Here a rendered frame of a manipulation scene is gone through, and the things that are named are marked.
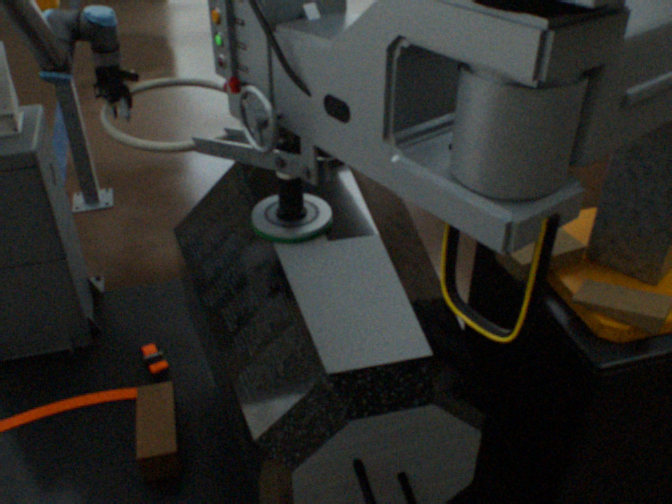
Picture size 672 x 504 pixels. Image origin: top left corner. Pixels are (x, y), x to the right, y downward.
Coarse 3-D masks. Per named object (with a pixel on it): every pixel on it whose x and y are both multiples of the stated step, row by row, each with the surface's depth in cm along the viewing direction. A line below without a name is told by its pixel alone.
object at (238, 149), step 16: (224, 128) 200; (208, 144) 187; (224, 144) 179; (240, 144) 172; (240, 160) 174; (256, 160) 167; (272, 160) 160; (288, 160) 154; (320, 160) 143; (336, 160) 147; (304, 176) 143; (320, 176) 145
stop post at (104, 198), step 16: (48, 0) 282; (64, 96) 308; (64, 112) 313; (80, 112) 320; (80, 128) 319; (80, 144) 323; (80, 160) 328; (80, 176) 333; (80, 192) 352; (96, 192) 340; (112, 192) 352; (80, 208) 338; (96, 208) 338
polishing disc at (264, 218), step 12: (264, 204) 178; (276, 204) 178; (312, 204) 178; (324, 204) 178; (252, 216) 173; (264, 216) 173; (312, 216) 173; (324, 216) 173; (264, 228) 168; (276, 228) 168; (288, 228) 168; (300, 228) 168; (312, 228) 168
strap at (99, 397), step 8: (104, 392) 232; (112, 392) 232; (120, 392) 232; (128, 392) 232; (136, 392) 232; (72, 400) 229; (80, 400) 229; (88, 400) 229; (96, 400) 229; (104, 400) 229; (112, 400) 230; (40, 408) 226; (48, 408) 226; (56, 408) 226; (64, 408) 226; (16, 416) 223; (24, 416) 223; (32, 416) 223; (40, 416) 223; (0, 424) 220; (8, 424) 220; (16, 424) 220
